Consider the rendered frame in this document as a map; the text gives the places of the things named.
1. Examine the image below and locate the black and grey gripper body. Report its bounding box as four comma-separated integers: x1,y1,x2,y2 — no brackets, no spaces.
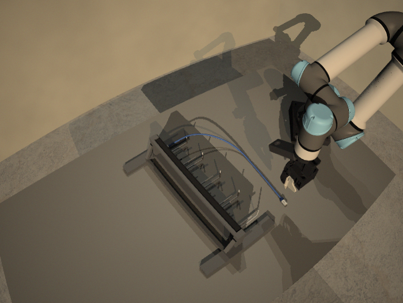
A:
284,149,321,190

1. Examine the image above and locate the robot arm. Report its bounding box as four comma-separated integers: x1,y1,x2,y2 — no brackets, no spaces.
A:
269,11,403,161

